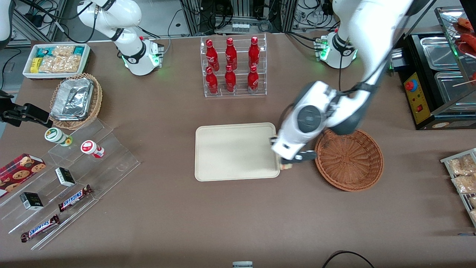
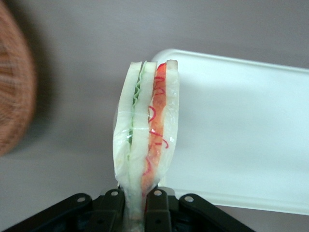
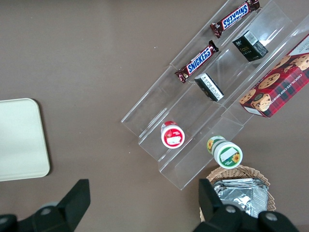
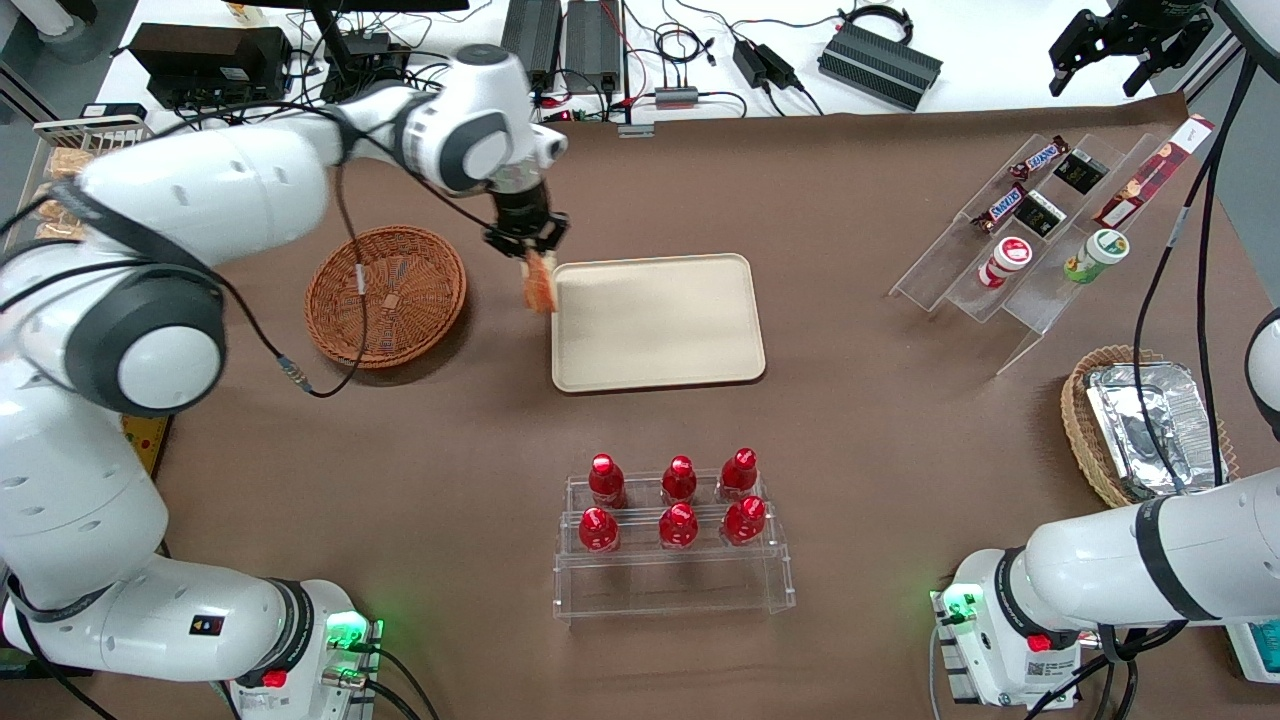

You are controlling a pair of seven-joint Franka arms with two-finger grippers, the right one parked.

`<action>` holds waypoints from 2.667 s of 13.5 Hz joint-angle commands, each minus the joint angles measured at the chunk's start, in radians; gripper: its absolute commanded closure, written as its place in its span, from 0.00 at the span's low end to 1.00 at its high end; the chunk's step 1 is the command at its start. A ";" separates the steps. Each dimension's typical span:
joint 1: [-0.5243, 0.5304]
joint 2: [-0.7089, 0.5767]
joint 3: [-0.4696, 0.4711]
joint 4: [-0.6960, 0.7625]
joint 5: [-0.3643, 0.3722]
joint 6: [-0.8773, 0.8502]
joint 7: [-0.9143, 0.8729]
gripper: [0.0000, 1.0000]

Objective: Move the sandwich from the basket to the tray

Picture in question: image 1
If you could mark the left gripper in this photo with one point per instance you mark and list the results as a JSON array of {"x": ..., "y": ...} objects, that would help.
[{"x": 305, "y": 156}]

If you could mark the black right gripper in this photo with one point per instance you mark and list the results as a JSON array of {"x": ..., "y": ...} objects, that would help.
[{"x": 20, "y": 112}]

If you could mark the small tan sandwich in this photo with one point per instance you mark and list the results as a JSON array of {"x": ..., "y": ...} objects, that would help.
[{"x": 286, "y": 167}]

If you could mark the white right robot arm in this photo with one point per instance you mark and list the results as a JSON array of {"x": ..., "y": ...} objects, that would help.
[{"x": 126, "y": 15}]

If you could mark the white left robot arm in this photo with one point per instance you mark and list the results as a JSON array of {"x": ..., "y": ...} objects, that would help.
[{"x": 372, "y": 22}]

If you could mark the brown wicker basket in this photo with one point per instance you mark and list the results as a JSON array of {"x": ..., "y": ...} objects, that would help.
[{"x": 349, "y": 160}]

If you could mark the cream plastic tray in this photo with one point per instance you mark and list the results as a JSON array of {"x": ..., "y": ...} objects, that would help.
[{"x": 234, "y": 152}]

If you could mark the light wicker basket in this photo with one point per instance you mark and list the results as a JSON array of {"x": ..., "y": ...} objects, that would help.
[{"x": 97, "y": 100}]

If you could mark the white snack tray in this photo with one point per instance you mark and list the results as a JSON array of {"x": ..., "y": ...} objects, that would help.
[{"x": 446, "y": 160}]

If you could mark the green lid sunflower cup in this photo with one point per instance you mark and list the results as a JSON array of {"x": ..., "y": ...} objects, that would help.
[{"x": 54, "y": 135}]

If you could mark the white snack bin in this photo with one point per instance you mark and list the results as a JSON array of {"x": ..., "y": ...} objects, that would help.
[{"x": 55, "y": 76}]

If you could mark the yellow snack packet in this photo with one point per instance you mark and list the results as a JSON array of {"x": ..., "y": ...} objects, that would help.
[{"x": 35, "y": 65}]

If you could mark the red tartan cookie box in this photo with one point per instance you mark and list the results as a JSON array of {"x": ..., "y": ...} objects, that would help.
[{"x": 18, "y": 171}]

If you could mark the clear bag of crackers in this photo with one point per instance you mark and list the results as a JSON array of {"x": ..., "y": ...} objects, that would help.
[
  {"x": 59, "y": 64},
  {"x": 63, "y": 50}
]

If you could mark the teal snack packet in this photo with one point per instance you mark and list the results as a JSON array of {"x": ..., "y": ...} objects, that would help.
[
  {"x": 42, "y": 51},
  {"x": 79, "y": 50}
]

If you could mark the red lid yogurt cup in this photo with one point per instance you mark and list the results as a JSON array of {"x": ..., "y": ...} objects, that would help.
[{"x": 89, "y": 147}]

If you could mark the small black carton white label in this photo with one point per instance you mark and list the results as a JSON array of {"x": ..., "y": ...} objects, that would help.
[{"x": 65, "y": 176}]

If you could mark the red cola bottle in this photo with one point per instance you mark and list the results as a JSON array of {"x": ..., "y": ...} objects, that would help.
[
  {"x": 230, "y": 79},
  {"x": 254, "y": 50},
  {"x": 231, "y": 52},
  {"x": 211, "y": 54},
  {"x": 212, "y": 81},
  {"x": 253, "y": 78}
]

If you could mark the Snickers chocolate bar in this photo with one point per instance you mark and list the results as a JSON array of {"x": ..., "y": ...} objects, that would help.
[
  {"x": 39, "y": 228},
  {"x": 74, "y": 198}
]

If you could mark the clear acrylic bottle rack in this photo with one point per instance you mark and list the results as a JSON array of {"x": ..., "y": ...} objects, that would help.
[{"x": 241, "y": 74}]

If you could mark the clear acrylic stepped display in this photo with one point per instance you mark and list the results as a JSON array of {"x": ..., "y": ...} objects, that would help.
[{"x": 115, "y": 160}]

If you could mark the red emergency stop button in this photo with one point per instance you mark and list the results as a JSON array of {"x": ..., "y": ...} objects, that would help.
[{"x": 411, "y": 86}]

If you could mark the white power strip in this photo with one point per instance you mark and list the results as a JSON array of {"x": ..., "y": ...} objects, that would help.
[{"x": 241, "y": 27}]

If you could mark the black food warmer appliance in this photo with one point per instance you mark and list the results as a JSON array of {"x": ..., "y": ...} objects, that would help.
[{"x": 409, "y": 56}]

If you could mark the clear bag of nuts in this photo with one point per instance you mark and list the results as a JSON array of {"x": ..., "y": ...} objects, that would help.
[
  {"x": 463, "y": 165},
  {"x": 473, "y": 201},
  {"x": 465, "y": 184},
  {"x": 473, "y": 216}
]

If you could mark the stainless steel pan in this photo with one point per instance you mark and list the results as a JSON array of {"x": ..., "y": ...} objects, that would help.
[
  {"x": 452, "y": 93},
  {"x": 440, "y": 54}
]

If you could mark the wooden skewer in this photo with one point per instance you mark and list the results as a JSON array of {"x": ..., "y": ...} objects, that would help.
[{"x": 465, "y": 83}]

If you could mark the glass warmer cover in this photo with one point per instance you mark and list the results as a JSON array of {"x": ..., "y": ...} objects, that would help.
[{"x": 444, "y": 22}]

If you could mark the red sausage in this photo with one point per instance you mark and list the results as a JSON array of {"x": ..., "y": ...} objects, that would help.
[
  {"x": 466, "y": 23},
  {"x": 469, "y": 39}
]

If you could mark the aluminium frame rack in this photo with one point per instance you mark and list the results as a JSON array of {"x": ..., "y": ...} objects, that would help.
[{"x": 193, "y": 18}]

